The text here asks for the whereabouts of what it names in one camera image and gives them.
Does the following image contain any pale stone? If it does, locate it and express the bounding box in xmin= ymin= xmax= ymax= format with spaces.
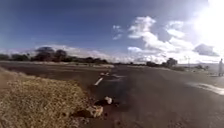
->
xmin=103 ymin=96 xmax=114 ymax=105
xmin=85 ymin=105 xmax=105 ymax=118

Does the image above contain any row of trees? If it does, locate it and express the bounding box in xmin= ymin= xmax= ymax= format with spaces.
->
xmin=0 ymin=46 xmax=111 ymax=65

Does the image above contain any person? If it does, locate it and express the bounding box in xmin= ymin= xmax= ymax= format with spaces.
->
xmin=217 ymin=58 xmax=224 ymax=77

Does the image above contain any dry grass verge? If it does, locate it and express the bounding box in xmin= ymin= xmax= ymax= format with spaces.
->
xmin=0 ymin=66 xmax=93 ymax=128

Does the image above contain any white painted line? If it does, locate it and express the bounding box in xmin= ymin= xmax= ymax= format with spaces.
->
xmin=93 ymin=71 xmax=110 ymax=87

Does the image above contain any grey asphalt road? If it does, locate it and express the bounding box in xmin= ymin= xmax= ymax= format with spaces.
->
xmin=0 ymin=61 xmax=224 ymax=128

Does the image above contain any clump of trees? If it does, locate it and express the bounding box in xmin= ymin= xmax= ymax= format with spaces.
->
xmin=145 ymin=57 xmax=186 ymax=72

